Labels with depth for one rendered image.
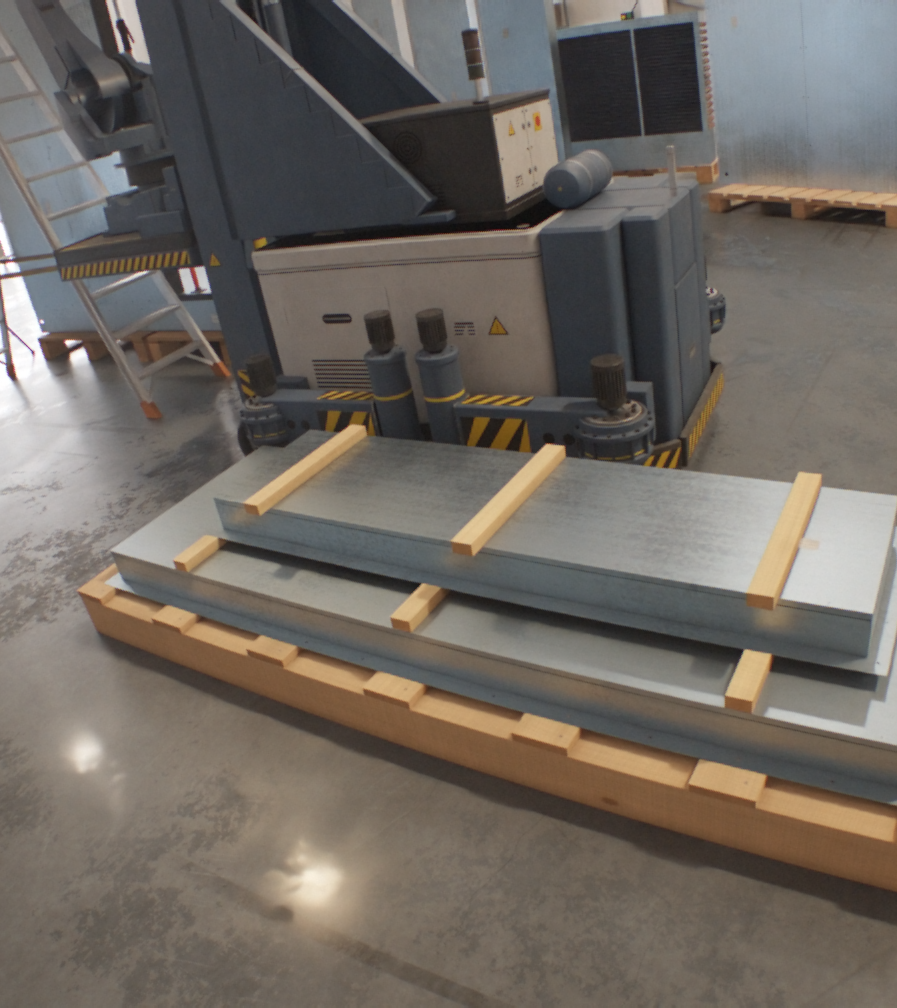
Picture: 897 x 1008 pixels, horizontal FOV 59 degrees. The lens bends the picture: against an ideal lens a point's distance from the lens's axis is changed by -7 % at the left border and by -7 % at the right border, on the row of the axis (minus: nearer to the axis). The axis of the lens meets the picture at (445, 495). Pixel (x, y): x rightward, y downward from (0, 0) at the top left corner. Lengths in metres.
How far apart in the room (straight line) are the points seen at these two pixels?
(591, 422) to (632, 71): 6.00
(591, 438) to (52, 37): 2.84
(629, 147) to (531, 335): 5.69
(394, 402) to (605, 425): 0.68
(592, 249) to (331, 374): 1.05
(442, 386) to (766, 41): 4.71
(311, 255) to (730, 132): 4.63
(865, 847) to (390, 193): 2.14
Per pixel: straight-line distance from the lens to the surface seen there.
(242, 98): 2.96
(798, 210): 6.29
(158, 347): 5.25
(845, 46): 6.37
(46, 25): 4.07
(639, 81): 8.03
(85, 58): 3.91
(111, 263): 3.59
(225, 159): 3.05
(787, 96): 6.61
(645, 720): 1.64
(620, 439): 2.27
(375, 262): 2.69
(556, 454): 2.06
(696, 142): 7.98
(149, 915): 1.82
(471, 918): 1.61
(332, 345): 2.89
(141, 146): 3.71
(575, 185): 2.60
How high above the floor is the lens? 1.33
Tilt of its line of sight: 28 degrees down
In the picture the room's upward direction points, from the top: 11 degrees counter-clockwise
